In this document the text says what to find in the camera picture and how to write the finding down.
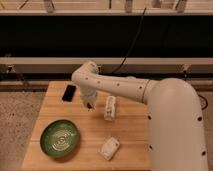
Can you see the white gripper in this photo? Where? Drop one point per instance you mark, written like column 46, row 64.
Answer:
column 88, row 96

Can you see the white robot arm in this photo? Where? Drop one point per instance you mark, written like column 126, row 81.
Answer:
column 174, row 113

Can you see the black smartphone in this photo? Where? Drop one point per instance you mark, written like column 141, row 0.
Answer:
column 69, row 93

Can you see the green ceramic plate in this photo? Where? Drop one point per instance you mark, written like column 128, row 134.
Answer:
column 59, row 138

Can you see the white wall socket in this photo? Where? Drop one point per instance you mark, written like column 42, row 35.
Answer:
column 99, row 68

